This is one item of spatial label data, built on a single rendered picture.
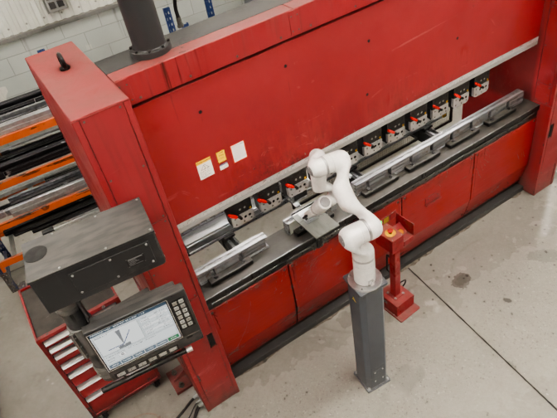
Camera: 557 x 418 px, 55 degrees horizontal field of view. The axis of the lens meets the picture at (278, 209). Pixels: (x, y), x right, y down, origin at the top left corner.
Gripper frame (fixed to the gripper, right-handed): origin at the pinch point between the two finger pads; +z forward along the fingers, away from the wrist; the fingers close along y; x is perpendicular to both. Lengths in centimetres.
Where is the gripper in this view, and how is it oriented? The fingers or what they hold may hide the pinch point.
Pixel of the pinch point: (309, 215)
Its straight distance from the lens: 341.2
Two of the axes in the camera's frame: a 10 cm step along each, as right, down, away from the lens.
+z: -2.3, 2.5, 9.4
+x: 5.0, 8.6, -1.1
